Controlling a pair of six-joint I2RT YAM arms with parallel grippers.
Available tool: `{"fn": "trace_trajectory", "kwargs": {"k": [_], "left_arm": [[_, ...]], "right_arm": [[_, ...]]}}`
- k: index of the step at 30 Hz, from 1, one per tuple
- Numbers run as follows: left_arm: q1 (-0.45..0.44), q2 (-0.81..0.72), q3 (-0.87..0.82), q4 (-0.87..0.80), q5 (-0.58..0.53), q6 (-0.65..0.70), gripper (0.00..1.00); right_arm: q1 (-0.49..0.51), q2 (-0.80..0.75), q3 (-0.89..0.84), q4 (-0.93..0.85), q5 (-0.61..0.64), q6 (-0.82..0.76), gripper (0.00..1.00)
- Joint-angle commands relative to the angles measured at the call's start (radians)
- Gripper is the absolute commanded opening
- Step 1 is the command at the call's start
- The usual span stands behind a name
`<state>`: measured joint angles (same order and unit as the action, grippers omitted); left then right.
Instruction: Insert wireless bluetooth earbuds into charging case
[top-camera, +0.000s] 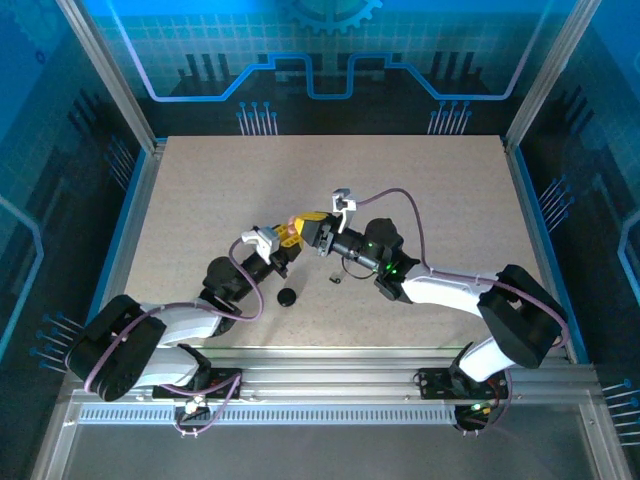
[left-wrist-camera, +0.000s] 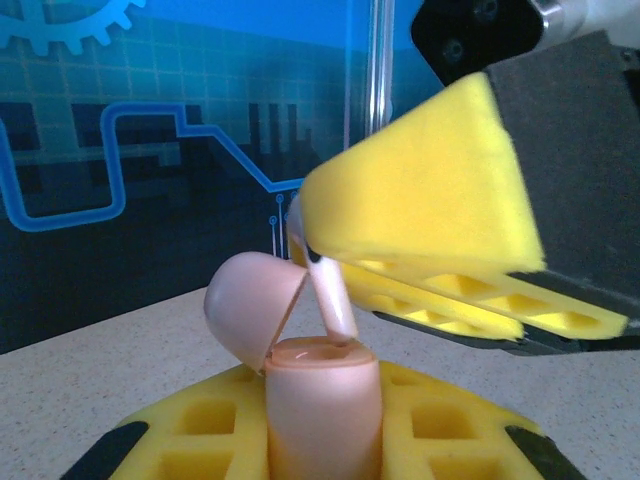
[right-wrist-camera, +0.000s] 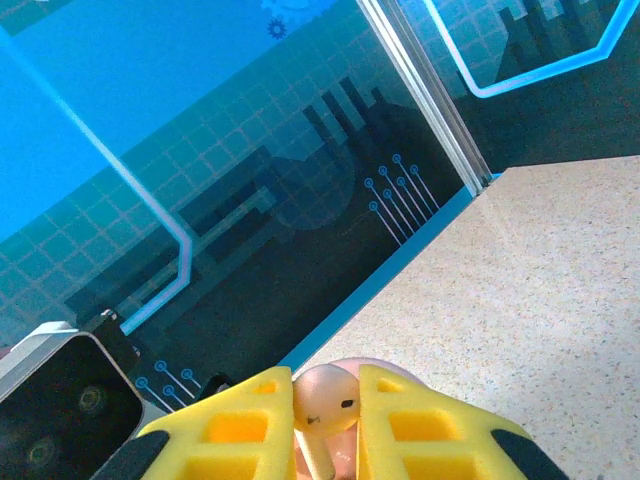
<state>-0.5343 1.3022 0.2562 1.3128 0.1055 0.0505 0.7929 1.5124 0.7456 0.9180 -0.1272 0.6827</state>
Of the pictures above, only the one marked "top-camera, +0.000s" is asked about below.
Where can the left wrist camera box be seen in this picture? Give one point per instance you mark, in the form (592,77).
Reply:
(265,242)

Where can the pink earbud charging case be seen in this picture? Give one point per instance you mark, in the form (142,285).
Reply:
(291,223)

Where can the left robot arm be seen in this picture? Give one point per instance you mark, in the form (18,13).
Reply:
(180,325)

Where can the aluminium frame post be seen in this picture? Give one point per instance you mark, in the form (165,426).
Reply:
(114,75)
(548,75)

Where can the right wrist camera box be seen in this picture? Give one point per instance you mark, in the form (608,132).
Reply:
(348,206)

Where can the aluminium frame rail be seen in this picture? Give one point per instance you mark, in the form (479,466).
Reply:
(325,372)

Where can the black earbud charging case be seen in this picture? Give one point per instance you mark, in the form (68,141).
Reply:
(286,297)

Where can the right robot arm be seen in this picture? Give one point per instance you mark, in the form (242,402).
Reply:
(450,295)

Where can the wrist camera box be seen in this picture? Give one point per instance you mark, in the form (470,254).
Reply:
(348,206)
(265,242)

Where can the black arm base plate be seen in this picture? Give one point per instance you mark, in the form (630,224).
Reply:
(227,387)
(435,385)

